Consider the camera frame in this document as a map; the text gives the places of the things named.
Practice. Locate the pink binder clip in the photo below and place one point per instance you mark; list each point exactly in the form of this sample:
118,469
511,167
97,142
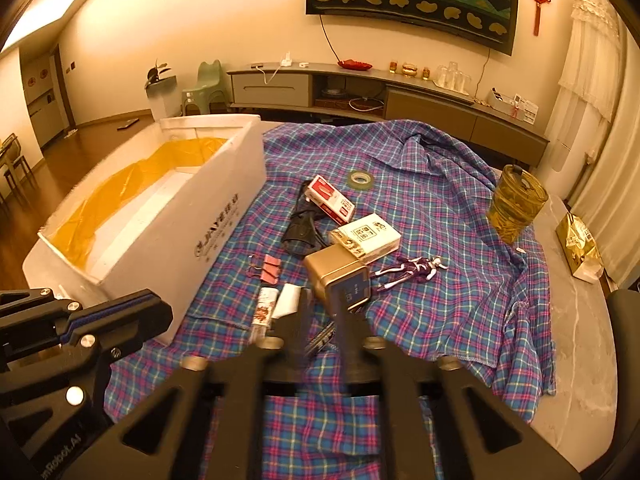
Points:
267,270

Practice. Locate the white storage box on cabinet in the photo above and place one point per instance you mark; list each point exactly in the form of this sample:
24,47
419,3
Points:
514,106

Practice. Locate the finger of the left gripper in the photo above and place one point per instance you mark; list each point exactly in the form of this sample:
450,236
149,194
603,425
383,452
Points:
33,320
120,326

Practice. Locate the red staples box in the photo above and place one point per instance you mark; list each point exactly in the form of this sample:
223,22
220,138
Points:
330,200

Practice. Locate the green plastic chair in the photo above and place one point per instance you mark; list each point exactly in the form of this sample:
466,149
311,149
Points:
210,90

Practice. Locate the black glasses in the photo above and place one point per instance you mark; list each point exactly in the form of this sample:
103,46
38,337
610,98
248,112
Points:
301,237

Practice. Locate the blue plaid shirt cloth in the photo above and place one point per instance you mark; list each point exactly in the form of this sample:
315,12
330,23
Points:
489,307

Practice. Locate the gold foil bag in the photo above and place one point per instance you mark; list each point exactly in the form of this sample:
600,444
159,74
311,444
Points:
579,249

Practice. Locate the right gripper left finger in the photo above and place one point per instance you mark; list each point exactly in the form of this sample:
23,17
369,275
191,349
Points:
287,366

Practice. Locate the beige curtain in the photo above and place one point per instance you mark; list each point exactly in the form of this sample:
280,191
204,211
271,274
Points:
609,203

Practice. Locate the red tray on cabinet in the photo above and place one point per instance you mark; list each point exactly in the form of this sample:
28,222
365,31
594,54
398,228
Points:
354,65

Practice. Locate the white charger plug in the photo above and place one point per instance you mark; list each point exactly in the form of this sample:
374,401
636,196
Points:
287,302

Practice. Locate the white printed lighter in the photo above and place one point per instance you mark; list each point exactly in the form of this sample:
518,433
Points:
266,301

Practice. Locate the grey tv cabinet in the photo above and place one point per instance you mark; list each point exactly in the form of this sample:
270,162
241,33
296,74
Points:
374,95

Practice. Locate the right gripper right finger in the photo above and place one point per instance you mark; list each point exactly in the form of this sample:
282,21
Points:
360,371

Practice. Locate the green tape roll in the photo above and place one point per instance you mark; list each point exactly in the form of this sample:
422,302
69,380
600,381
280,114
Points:
360,180

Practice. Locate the black marker pen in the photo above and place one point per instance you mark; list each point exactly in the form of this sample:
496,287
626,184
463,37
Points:
319,341

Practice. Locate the white tissue pack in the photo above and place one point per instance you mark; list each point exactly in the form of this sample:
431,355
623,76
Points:
368,238

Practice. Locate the purple silver action figure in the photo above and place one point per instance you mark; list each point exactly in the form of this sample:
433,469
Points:
419,269

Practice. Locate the white foam box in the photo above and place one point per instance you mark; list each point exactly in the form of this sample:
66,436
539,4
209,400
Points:
155,213

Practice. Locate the gold square tin box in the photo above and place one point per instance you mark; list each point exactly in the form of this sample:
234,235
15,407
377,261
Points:
340,281

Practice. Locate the clear glasses set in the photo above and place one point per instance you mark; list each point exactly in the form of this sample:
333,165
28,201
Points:
449,77

